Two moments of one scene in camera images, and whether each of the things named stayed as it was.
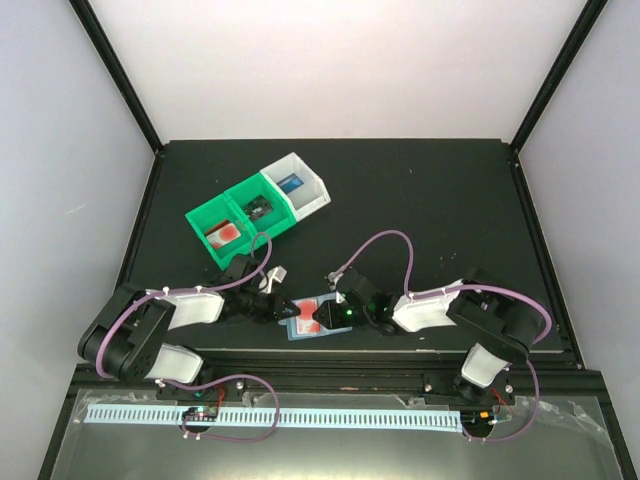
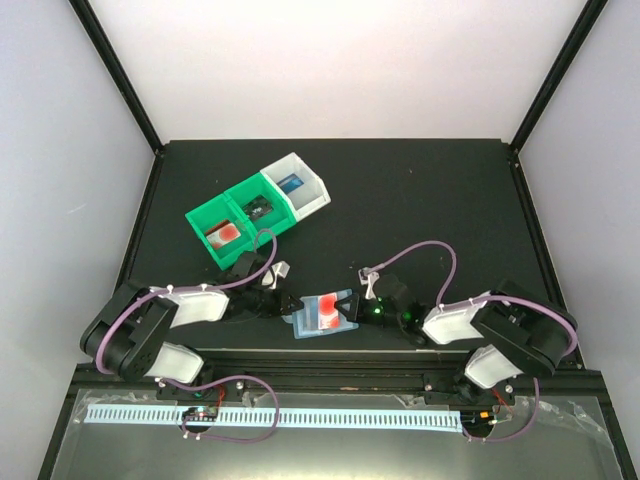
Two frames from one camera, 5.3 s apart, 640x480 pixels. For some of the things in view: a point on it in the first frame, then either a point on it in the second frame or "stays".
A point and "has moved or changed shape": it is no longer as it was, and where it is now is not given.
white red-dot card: (306, 322) has moved or changed shape
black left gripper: (276, 308) stays
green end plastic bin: (221, 230) stays
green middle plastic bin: (259, 207) stays
